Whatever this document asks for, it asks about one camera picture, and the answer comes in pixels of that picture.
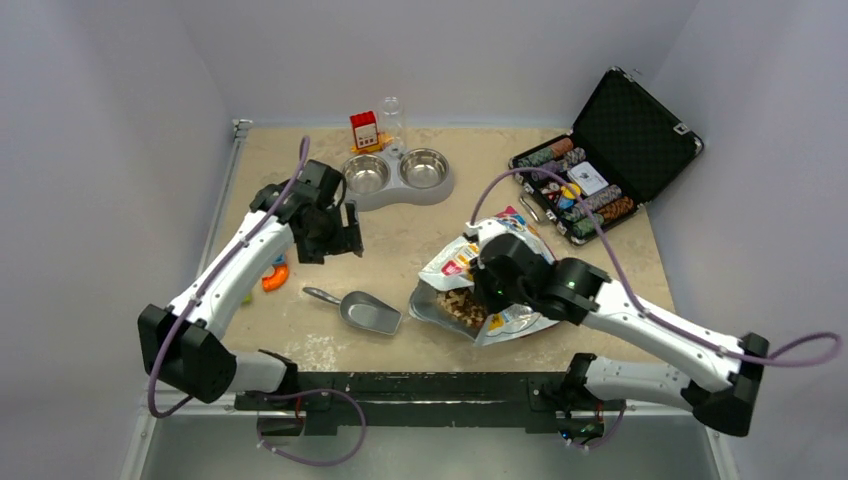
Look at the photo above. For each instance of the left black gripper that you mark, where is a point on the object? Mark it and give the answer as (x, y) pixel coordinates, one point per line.
(346, 238)

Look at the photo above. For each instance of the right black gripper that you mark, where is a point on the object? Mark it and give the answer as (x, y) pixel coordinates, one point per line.
(493, 304)

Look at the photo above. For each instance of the pet food bag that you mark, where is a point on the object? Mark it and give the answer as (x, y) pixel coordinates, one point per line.
(447, 295)

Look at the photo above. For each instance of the silver metal scoop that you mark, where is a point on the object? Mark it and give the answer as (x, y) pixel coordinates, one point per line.
(362, 310)

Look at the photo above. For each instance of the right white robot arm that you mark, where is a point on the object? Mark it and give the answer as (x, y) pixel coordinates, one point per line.
(713, 376)

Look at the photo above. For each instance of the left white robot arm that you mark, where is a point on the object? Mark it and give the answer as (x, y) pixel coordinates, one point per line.
(181, 343)

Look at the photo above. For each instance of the grey double pet bowl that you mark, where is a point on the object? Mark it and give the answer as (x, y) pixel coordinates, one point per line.
(420, 177)

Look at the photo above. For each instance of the orange toy arch with blocks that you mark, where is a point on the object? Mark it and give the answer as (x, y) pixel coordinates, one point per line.
(278, 276)

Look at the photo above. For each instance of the red toy block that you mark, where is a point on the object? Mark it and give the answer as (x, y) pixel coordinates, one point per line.
(367, 137)

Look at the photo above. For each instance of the clear water bottle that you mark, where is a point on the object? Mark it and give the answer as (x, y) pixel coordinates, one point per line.
(393, 124)

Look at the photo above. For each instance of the black poker chip case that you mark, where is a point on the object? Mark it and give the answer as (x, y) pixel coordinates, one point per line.
(621, 152)

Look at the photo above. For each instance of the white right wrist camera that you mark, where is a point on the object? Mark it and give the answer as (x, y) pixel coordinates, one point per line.
(482, 232)

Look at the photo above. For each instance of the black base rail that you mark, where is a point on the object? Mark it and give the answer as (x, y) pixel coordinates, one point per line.
(536, 402)

